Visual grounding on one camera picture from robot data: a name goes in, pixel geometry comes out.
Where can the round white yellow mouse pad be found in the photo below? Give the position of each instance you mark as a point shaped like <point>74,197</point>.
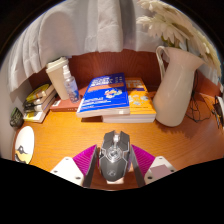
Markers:
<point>25,143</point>

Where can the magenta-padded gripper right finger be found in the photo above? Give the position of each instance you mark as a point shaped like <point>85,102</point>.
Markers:
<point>156,168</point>

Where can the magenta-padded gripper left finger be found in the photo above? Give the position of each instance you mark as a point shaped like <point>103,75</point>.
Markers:
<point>66,168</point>

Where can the red-brown book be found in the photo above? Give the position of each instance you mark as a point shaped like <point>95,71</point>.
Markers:
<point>65,106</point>

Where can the dark mug with green inside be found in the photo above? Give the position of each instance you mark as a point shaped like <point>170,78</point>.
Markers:
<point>16,117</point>

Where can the grey black computer mouse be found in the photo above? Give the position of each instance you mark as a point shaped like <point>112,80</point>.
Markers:
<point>114,160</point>

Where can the black book with yellow cover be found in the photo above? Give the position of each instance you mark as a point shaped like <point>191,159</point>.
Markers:
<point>38,92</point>

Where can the yellow white book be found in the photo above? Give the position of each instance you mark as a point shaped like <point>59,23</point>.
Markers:
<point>35,115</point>

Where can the white ceramic pitcher vase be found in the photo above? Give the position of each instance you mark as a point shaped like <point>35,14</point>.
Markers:
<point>176,96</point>

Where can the clear spray bottle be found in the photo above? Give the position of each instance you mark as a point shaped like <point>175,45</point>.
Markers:
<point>71,88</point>

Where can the white flower bouquet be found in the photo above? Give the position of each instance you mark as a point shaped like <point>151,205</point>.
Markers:
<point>173,26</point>

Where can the black grey book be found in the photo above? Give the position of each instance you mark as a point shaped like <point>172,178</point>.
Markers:
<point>39,106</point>

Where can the white pleated curtain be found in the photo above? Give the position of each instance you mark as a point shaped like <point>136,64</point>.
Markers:
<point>86,26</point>

